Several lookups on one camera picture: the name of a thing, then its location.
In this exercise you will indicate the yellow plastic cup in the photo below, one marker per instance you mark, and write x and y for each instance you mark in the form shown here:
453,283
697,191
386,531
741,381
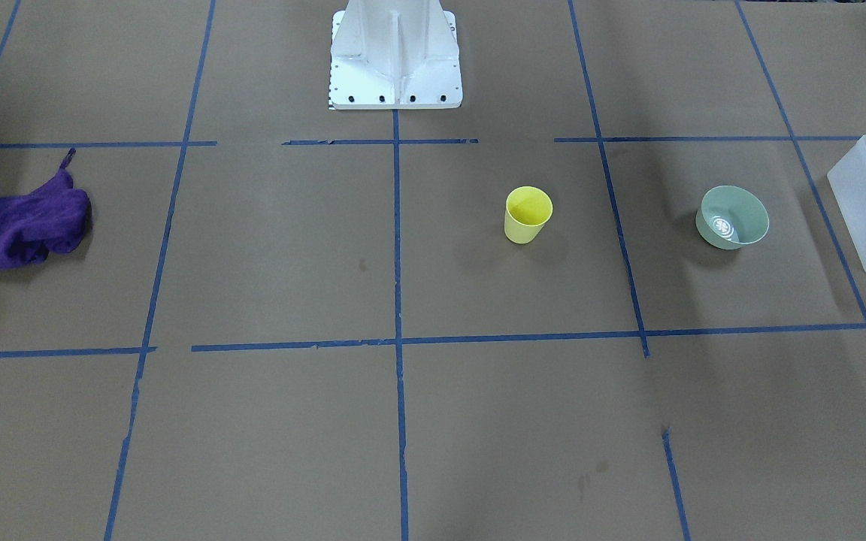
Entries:
526,211

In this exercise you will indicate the purple cloth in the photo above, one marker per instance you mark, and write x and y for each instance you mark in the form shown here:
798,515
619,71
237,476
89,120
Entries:
51,219

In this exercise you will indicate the green ceramic bowl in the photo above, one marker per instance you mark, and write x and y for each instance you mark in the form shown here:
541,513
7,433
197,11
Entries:
731,217

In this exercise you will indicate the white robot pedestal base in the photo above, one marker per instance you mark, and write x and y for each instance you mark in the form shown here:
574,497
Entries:
395,55

